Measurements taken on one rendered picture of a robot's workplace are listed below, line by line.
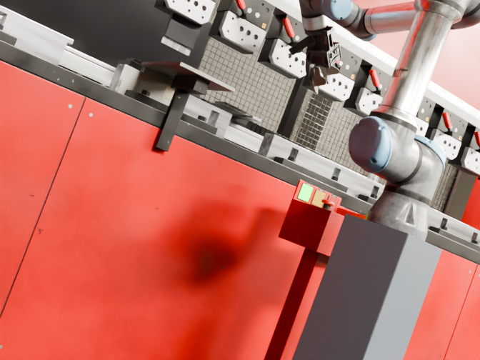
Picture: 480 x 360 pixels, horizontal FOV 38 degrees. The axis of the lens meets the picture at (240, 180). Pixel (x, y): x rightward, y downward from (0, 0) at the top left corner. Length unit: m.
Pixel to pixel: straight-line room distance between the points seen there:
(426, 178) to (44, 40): 1.06
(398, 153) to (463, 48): 1.29
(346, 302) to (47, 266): 0.79
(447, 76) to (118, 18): 1.25
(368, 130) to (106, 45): 1.27
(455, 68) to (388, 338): 1.40
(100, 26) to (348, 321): 1.45
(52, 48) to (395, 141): 0.96
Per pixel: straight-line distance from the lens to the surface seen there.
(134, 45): 2.63
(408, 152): 1.62
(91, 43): 2.57
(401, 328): 1.71
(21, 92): 1.84
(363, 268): 1.65
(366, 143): 1.59
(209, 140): 2.04
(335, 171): 2.50
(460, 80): 2.83
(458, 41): 2.81
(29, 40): 1.96
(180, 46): 2.15
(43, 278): 1.93
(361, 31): 2.04
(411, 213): 1.67
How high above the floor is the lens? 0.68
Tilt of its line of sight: 3 degrees up
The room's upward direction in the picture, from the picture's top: 21 degrees clockwise
